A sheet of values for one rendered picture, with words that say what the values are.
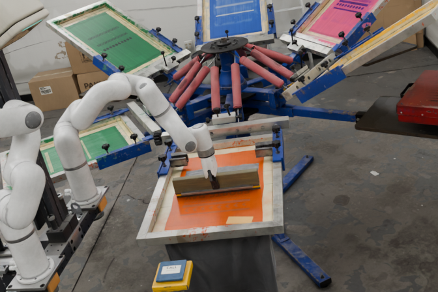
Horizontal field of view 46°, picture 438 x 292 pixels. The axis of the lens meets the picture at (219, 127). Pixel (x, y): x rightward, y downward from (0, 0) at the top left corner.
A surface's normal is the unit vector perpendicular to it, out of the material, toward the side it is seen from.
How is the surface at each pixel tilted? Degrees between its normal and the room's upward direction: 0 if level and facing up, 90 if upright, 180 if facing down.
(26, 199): 87
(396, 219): 0
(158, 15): 90
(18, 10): 64
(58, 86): 90
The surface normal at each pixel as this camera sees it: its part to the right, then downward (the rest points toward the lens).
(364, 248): -0.18, -0.89
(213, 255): -0.05, 0.48
